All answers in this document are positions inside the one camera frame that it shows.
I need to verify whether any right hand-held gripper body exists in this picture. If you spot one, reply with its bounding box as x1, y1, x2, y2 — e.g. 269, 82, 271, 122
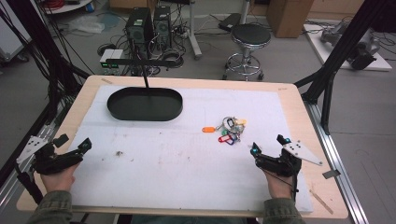
255, 139, 324, 177

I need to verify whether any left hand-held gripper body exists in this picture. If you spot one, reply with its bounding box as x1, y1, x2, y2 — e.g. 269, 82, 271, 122
16, 135, 85, 175

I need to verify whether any person's right hand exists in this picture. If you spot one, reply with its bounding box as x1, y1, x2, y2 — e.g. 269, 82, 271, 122
262, 169, 295, 200

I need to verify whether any person's left hand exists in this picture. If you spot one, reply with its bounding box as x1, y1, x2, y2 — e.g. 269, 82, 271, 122
40, 162, 80, 194

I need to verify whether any key bunch with coloured tags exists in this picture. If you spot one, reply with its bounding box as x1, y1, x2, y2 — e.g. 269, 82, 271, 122
201, 116, 248, 147

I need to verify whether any thin wooden stick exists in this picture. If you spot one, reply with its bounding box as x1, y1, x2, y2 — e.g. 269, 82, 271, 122
309, 189, 334, 216

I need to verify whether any black oval tray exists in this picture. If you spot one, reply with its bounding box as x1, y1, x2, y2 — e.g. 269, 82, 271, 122
106, 86, 184, 122

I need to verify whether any white foam mat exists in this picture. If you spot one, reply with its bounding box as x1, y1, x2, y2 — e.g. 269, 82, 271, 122
68, 85, 314, 214

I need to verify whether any white bench power supply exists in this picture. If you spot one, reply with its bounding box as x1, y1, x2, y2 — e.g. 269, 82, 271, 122
99, 49, 125, 76

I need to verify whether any black T-shaped stand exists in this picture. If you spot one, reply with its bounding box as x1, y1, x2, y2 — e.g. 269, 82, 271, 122
106, 58, 177, 91

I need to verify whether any white board on floor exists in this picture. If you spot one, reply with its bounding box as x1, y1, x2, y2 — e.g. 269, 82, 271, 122
303, 22, 393, 73

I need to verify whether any black round stool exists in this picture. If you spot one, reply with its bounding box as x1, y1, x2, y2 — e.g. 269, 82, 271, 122
221, 23, 272, 82

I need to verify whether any white cabinet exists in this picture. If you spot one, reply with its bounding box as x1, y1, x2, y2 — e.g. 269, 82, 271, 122
0, 0, 33, 63

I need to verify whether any clear plastic bag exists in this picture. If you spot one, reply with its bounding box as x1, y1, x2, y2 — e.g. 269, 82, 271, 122
66, 15, 106, 35

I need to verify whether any grey robot device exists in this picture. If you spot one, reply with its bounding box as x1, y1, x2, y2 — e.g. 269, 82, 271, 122
320, 21, 381, 71

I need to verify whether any cardboard box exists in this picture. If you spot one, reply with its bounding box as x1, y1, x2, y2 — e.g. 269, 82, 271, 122
265, 0, 316, 39

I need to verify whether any black computer tower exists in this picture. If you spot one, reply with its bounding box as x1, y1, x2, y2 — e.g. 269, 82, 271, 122
152, 5, 173, 49
125, 7, 154, 49

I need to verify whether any flat black case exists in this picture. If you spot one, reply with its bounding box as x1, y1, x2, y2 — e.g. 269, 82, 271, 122
218, 12, 243, 33

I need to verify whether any white round table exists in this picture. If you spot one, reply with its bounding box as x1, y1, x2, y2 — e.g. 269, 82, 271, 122
40, 0, 94, 15

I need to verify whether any white metal desk leg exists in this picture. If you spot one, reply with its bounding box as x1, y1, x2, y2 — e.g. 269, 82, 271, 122
186, 0, 204, 61

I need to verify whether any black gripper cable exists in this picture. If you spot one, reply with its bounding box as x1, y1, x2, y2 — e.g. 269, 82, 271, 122
264, 154, 301, 202

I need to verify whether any black strap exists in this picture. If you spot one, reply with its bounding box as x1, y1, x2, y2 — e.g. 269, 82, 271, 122
14, 167, 45, 205

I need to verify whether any aluminium rail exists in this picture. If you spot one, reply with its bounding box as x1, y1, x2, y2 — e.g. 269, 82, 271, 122
303, 101, 370, 224
0, 92, 77, 217

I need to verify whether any small metal bracket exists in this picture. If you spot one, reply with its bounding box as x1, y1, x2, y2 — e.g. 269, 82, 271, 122
321, 169, 342, 180

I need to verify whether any black frame strut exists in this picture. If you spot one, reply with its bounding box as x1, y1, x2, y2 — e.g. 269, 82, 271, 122
293, 0, 396, 135
0, 0, 92, 125

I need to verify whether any coiled black cable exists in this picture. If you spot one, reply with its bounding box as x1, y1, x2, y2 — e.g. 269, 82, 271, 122
162, 49, 185, 69

